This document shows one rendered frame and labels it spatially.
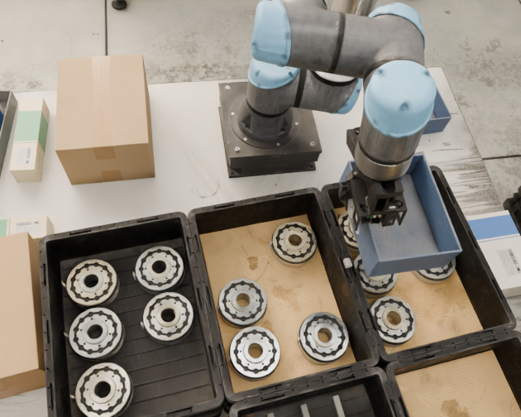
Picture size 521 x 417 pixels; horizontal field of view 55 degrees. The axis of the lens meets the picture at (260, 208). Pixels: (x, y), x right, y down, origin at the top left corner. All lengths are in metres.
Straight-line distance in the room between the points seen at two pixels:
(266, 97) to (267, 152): 0.17
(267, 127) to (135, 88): 0.36
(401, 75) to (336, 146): 0.91
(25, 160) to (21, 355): 0.54
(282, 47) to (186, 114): 0.90
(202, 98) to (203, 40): 1.22
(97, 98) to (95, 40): 1.44
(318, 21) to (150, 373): 0.74
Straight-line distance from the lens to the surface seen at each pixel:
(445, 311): 1.19
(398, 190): 0.68
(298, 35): 0.63
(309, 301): 1.11
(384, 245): 0.93
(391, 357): 1.01
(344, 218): 1.17
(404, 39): 0.66
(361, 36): 0.64
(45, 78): 2.67
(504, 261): 1.36
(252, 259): 1.13
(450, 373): 1.16
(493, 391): 1.19
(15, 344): 1.10
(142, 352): 1.07
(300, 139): 1.35
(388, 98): 0.56
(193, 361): 1.06
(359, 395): 1.09
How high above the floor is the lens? 1.87
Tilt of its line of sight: 61 degrees down
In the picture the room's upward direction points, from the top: 10 degrees clockwise
